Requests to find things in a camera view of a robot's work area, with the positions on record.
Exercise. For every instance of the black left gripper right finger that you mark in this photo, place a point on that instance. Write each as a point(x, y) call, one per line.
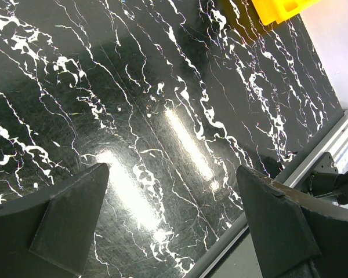
point(293, 233)

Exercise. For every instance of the aluminium frame rail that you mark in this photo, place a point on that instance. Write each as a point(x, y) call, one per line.
point(233, 255)

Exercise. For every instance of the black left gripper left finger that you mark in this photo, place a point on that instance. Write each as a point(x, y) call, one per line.
point(48, 233)

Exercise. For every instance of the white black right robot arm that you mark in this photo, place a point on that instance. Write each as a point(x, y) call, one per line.
point(324, 180)

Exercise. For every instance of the yellow plastic bin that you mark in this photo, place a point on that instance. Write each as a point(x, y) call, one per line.
point(278, 11)

